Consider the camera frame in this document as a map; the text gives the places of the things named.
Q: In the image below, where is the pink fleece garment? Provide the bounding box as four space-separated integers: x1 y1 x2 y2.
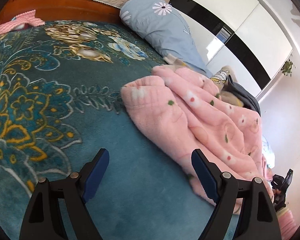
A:
121 65 273 199

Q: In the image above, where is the light blue floral quilt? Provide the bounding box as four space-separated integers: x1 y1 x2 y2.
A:
262 136 275 168

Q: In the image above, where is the dark grey hoodie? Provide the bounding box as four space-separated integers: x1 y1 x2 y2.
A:
226 75 261 115

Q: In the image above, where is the green plant on wardrobe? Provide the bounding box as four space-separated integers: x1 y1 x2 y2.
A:
281 59 294 77

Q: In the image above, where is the beige knit sweater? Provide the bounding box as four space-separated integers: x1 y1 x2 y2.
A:
164 54 244 107

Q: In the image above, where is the teal floral blanket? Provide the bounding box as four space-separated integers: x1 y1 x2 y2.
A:
0 21 213 239

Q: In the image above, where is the white black wardrobe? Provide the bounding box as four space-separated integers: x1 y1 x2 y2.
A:
170 0 293 99

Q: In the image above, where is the pink striped small cloth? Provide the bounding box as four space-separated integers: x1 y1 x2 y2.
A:
0 10 45 35

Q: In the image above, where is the blue floral pillow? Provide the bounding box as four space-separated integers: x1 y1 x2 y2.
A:
120 0 212 77

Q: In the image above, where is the wooden bed frame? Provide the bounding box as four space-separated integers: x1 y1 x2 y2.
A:
0 0 121 24

